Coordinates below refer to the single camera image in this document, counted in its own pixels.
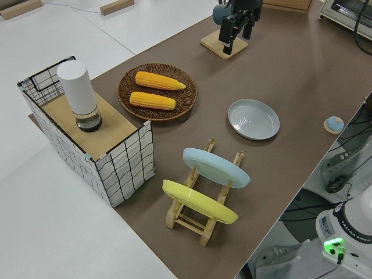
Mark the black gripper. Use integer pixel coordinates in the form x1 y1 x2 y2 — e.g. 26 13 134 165
219 0 264 55

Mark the gray round plate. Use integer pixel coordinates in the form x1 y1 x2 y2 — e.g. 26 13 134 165
227 98 281 141

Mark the light blue plate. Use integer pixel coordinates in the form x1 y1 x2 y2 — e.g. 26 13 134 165
183 147 251 189

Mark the yellow plate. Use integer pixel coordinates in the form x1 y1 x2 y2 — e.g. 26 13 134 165
162 179 239 225

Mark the dark teal mug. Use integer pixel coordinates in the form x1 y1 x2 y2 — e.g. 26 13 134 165
212 3 234 26

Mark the wooden mug tree stand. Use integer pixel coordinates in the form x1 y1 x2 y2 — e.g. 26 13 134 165
200 27 248 61

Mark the light wooden box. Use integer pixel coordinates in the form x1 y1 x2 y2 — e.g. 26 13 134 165
261 0 315 15

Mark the brown table mat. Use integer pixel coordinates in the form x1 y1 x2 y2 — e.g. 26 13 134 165
28 0 372 279

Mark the brown wicker tray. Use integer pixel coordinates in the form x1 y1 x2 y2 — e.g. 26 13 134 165
117 63 199 122

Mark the long pointed corn cob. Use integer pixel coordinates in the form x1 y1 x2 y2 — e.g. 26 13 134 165
135 71 187 91

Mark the cream toaster oven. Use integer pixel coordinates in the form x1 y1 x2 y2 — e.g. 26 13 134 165
318 0 372 38

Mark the short blunt corn cob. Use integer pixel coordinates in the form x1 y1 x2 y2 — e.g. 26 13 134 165
130 91 177 111

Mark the short wooden block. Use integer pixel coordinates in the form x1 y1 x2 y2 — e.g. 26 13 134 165
99 0 135 16

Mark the blue dome wooden base bell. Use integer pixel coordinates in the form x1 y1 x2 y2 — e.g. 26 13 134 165
323 116 345 134

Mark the light wooden board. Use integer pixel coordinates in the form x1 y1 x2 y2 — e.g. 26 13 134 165
40 92 137 159

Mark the white gray floor device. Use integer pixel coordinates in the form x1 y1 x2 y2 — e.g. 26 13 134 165
320 142 364 194

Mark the white cylindrical bottle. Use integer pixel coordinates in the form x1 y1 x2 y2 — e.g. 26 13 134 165
56 60 103 133

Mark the wooden dish rack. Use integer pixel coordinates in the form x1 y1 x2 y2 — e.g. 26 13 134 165
165 136 245 247

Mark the long wooden block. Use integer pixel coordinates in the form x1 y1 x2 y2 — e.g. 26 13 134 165
0 0 42 20

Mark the black hanging arm cable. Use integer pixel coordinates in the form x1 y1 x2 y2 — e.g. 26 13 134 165
352 0 372 56

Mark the black wire basket fabric liner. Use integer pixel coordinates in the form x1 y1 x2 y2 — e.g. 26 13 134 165
16 55 155 209

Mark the black floor cable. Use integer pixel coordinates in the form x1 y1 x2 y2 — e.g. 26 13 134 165
278 200 351 225

